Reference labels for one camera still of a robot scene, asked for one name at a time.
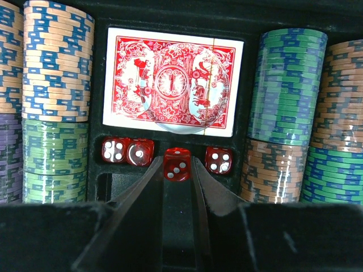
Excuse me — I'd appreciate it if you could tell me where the red translucent die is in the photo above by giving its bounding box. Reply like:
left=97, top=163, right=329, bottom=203
left=163, top=147, right=191, bottom=182

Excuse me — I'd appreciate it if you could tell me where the red die far left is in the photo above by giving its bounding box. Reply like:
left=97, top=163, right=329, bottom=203
left=102, top=137, right=131, bottom=163

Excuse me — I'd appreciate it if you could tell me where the rightmost poker chip row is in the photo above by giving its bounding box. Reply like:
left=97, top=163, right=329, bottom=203
left=301, top=40, right=362, bottom=205

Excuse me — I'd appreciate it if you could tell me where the poker chip row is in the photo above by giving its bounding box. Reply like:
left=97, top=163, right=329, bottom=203
left=1, top=1, right=23, bottom=204
left=22, top=1, right=94, bottom=203
left=301, top=40, right=362, bottom=205
left=240, top=28, right=328, bottom=203

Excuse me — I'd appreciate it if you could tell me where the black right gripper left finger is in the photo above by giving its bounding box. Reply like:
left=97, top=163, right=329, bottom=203
left=71, top=156, right=163, bottom=271

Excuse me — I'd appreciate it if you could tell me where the leftmost poker chip row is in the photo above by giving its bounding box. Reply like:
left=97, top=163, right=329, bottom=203
left=1, top=1, right=23, bottom=204

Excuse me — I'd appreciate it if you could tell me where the red die right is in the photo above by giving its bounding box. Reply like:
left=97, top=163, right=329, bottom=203
left=205, top=146, right=233, bottom=175

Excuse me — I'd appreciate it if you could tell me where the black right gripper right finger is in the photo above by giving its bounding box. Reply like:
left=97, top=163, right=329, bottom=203
left=191, top=158, right=362, bottom=271

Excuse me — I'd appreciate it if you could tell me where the red card deck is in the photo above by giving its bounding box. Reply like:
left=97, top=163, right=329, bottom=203
left=103, top=28, right=244, bottom=137

